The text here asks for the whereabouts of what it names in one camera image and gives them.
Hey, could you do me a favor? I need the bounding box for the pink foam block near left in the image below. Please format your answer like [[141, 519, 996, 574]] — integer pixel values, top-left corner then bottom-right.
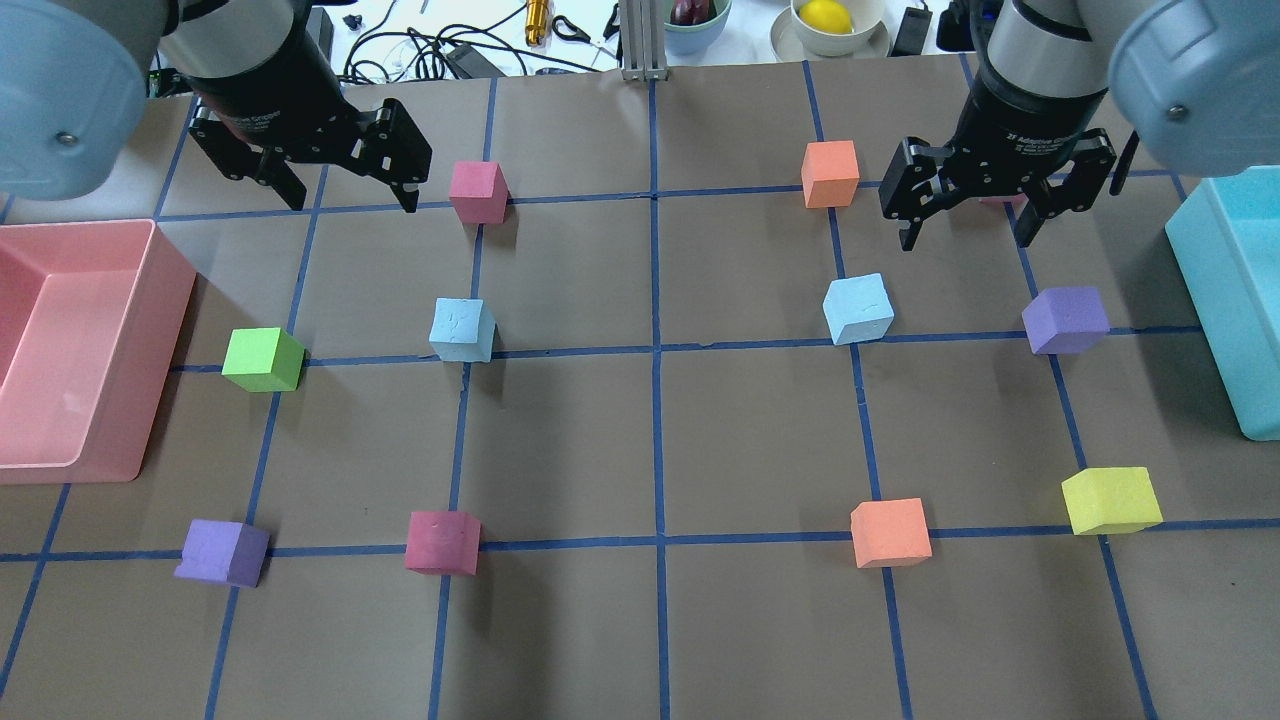
[[403, 511, 483, 577]]

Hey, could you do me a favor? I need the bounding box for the pink foam block far left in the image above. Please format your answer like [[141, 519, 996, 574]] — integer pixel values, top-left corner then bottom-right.
[[449, 161, 509, 225]]

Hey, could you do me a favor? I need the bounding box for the light blue foam block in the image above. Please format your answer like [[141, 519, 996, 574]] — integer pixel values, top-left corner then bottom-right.
[[429, 297, 497, 363], [822, 273, 895, 346]]

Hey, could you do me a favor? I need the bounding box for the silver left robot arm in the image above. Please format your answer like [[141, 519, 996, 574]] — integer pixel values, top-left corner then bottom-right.
[[1, 1, 433, 213]]

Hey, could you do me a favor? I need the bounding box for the purple foam block right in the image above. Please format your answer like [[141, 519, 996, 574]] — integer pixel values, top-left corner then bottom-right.
[[1021, 286, 1111, 355]]

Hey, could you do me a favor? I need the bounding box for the gold tool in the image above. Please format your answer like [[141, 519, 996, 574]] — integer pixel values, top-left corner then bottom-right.
[[524, 0, 550, 47]]

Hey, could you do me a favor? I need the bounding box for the purple foam block left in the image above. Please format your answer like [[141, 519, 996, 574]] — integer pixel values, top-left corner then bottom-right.
[[173, 518, 270, 588]]

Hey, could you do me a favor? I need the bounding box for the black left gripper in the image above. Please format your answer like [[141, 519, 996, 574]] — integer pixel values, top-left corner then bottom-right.
[[188, 1, 433, 214]]

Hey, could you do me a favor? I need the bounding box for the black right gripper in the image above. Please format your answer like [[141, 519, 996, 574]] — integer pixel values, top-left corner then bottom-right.
[[879, 60, 1117, 252]]

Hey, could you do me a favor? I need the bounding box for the green foam block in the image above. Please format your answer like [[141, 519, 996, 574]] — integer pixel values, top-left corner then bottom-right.
[[221, 327, 306, 393]]

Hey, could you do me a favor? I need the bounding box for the pink foam block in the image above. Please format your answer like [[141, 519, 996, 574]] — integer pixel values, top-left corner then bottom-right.
[[403, 511, 483, 577], [449, 161, 509, 225], [979, 193, 1027, 208]]

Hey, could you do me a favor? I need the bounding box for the orange foam block far right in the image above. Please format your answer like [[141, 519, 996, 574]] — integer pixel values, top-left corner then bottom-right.
[[801, 138, 861, 209]]

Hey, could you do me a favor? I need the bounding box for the bowl with lemon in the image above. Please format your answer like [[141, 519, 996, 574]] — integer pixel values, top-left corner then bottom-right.
[[771, 1, 890, 61]]

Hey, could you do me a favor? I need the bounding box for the orange foam block near right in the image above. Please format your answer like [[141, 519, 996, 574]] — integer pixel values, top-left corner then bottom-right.
[[850, 498, 933, 569]]

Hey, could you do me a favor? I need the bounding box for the orange foam block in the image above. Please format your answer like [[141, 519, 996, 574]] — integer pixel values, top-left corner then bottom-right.
[[801, 138, 861, 209], [850, 498, 933, 569]]

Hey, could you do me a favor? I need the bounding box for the yellow foam block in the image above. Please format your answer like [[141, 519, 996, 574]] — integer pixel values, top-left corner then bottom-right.
[[1061, 468, 1165, 536]]

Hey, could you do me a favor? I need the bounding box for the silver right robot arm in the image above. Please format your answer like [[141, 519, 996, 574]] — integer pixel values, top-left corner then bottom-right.
[[878, 1, 1279, 250]]

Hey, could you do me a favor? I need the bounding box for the cyan plastic bin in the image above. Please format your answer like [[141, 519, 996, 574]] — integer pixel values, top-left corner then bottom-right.
[[1166, 165, 1279, 441]]

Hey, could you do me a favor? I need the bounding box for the pink plastic bin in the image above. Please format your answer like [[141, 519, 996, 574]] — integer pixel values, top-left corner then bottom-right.
[[1, 219, 195, 486]]

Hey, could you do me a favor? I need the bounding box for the purple foam block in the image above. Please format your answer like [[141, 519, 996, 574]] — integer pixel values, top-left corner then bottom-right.
[[173, 518, 270, 588], [1021, 286, 1111, 355]]

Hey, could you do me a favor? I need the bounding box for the aluminium frame post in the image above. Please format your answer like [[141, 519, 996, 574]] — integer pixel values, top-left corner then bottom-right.
[[618, 0, 669, 82]]

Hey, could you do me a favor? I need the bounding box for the pink foam block right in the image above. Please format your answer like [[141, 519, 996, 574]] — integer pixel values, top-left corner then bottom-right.
[[979, 193, 1027, 208]]

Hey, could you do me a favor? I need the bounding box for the blue bowl with fruit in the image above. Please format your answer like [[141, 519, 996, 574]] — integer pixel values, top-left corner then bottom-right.
[[660, 0, 732, 55]]

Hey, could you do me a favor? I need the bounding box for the black power adapter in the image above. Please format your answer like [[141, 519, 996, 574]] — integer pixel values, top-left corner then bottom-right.
[[888, 6, 933, 56]]

